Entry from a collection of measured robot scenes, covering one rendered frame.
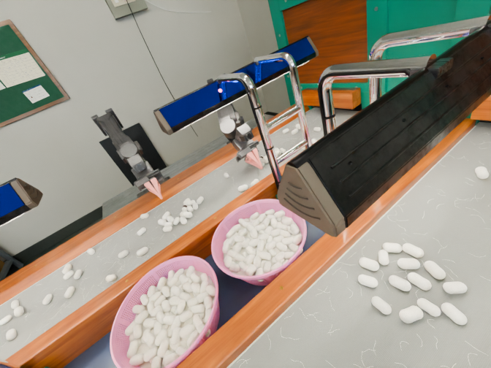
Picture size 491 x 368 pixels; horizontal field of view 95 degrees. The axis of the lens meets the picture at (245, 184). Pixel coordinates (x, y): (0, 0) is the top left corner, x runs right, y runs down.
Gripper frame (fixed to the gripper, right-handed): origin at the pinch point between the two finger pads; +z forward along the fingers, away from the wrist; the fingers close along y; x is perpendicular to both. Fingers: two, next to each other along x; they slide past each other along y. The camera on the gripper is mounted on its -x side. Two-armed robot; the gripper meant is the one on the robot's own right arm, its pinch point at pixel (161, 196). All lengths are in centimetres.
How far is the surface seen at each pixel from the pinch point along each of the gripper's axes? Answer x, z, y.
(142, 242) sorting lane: 0.8, 10.7, -13.6
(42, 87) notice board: 88, -186, -33
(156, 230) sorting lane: 1.7, 9.5, -7.6
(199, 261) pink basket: -18.2, 29.7, -0.7
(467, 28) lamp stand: -65, 31, 49
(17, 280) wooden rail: 13, -7, -57
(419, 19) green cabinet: -45, 14, 91
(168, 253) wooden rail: -11.8, 21.6, -6.7
